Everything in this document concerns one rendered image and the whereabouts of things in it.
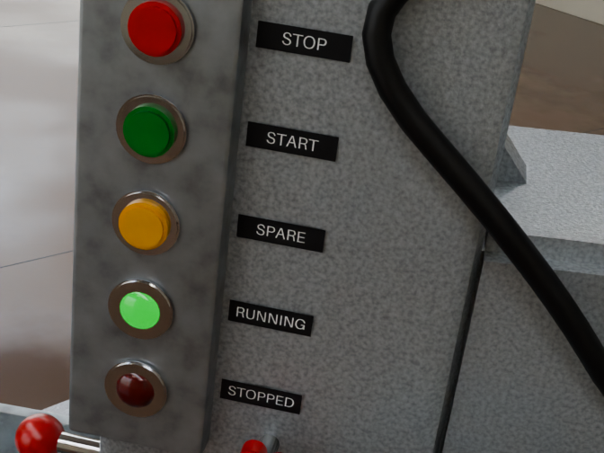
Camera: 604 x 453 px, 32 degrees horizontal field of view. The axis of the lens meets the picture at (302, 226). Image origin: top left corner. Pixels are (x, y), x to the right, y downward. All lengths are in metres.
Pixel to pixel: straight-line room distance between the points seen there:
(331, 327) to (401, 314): 0.04
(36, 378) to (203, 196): 2.35
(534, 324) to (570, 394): 0.05
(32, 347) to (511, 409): 2.47
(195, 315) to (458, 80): 0.18
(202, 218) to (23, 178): 3.49
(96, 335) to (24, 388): 2.24
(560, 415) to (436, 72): 0.20
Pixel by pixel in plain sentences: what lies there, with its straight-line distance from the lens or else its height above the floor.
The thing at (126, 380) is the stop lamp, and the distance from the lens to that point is 0.58.
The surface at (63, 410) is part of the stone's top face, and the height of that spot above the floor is 0.83.
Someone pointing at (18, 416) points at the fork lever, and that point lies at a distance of 0.87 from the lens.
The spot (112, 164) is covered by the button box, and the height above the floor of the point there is 1.40.
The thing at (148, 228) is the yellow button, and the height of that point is 1.38.
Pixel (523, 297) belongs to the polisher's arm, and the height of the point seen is 1.36.
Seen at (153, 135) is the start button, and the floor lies 1.43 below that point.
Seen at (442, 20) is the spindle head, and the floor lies 1.50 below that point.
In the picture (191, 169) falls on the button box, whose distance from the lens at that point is 0.52.
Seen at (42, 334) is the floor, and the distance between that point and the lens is 3.04.
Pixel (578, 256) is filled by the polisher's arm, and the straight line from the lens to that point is 0.56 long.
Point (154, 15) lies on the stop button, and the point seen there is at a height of 1.49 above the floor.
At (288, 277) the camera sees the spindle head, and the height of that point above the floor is 1.35.
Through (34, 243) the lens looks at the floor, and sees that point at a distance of 3.53.
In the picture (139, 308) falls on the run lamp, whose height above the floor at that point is 1.33.
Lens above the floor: 1.61
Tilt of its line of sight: 25 degrees down
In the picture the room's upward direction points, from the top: 7 degrees clockwise
